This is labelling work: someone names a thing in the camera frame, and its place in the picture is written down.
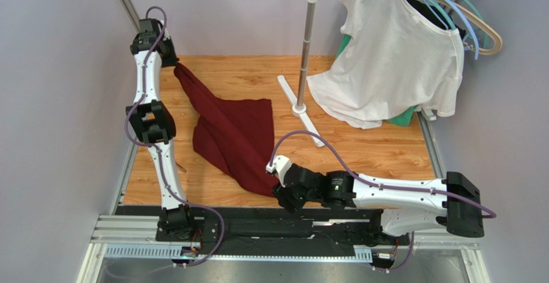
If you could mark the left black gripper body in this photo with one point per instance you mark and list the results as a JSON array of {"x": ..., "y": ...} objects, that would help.
[{"x": 169, "y": 58}]

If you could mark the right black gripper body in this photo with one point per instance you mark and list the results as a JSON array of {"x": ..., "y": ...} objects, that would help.
[{"x": 285, "y": 192}]

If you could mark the dark red cloth napkin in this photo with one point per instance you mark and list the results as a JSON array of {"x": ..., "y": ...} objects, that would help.
[{"x": 235, "y": 136}]

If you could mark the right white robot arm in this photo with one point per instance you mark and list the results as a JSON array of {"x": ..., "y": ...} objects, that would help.
[{"x": 452, "y": 203}]

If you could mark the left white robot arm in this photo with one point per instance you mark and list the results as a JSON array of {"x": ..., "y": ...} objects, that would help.
[{"x": 155, "y": 129}]

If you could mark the metal utensil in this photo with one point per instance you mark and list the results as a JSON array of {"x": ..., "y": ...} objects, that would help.
[{"x": 180, "y": 168}]

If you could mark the green garment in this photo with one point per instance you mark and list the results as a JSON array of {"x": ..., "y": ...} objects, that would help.
[{"x": 402, "y": 119}]

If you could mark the white t-shirt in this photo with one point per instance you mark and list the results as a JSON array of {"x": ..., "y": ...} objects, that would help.
[{"x": 396, "y": 59}]

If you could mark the white clothes rack stand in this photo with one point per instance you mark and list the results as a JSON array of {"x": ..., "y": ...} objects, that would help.
[{"x": 296, "y": 99}]

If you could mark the black garment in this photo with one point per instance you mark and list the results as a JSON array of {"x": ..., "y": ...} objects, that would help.
[{"x": 432, "y": 14}]

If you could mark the teal plastic hanger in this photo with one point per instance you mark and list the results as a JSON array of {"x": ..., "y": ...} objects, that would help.
[{"x": 433, "y": 3}]

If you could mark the blue plastic hanger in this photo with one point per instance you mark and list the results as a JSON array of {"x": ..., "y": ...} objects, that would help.
[{"x": 470, "y": 20}]

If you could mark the wooden hanger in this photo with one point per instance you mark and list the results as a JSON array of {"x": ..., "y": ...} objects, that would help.
[{"x": 484, "y": 33}]

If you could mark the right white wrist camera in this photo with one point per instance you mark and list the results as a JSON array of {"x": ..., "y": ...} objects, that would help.
[{"x": 279, "y": 167}]

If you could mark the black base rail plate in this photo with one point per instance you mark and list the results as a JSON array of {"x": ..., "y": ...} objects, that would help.
[{"x": 274, "y": 232}]

